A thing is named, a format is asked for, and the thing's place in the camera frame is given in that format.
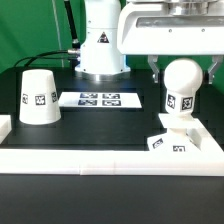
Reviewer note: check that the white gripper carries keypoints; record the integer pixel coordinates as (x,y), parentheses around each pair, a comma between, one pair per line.
(173,27)

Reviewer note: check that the white lamp bulb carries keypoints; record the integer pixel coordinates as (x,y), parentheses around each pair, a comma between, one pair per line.
(182,78)

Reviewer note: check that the white lamp base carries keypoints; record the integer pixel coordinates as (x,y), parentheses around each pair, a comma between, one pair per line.
(175,139)

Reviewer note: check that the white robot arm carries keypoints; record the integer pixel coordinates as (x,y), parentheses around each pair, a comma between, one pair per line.
(100,58)

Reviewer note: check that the white lamp shade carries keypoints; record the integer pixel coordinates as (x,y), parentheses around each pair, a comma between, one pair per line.
(39,101)

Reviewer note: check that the white marker sheet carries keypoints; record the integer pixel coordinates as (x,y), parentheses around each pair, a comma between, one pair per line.
(99,100)

